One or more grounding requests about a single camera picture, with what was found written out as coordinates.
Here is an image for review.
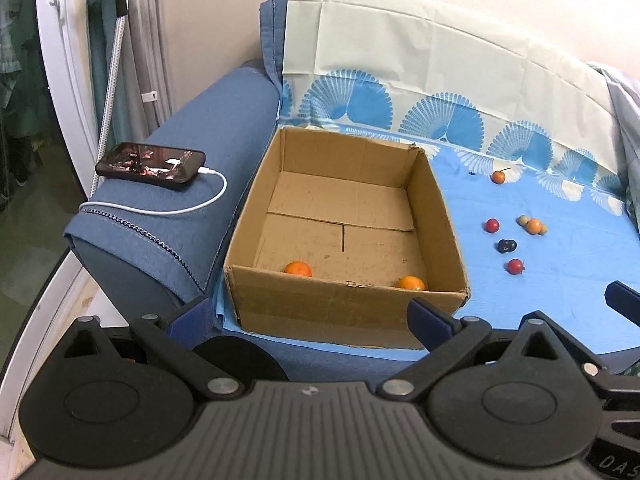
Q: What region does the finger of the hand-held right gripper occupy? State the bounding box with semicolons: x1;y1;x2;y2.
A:
604;281;640;329

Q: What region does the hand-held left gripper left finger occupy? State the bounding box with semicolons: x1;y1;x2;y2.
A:
62;297;246;397

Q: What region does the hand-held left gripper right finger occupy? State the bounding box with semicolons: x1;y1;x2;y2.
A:
377;298;609;402

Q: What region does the brown cardboard box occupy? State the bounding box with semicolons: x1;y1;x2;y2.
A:
222;126;471;351

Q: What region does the blue fan-print cloth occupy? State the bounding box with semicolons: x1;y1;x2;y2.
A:
215;0;640;361

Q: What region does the blue fabric sofa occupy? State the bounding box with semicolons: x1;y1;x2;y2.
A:
62;0;640;386

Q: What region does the black smartphone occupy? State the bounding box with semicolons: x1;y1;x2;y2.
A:
95;142;207;190

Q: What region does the grey patterned blanket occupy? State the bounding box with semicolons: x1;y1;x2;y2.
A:
585;60;640;241

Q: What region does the grey curtain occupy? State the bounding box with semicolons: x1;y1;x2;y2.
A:
87;0;173;146

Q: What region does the white charging cable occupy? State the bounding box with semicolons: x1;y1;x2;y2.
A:
79;169;228;216

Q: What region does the braided grey cable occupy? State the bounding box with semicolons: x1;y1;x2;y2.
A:
80;10;211;293

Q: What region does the white window frame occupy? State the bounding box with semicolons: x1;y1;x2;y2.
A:
35;0;108;196

